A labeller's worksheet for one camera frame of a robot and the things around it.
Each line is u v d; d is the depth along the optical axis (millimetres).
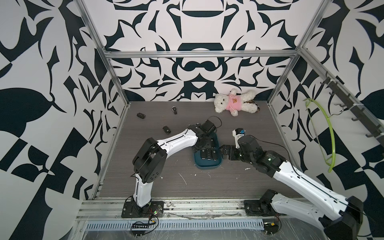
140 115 1106
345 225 376
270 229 710
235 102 1111
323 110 714
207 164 887
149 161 482
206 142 812
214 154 912
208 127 715
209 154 914
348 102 599
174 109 1142
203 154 915
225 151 685
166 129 1018
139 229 725
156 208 732
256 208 742
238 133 684
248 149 573
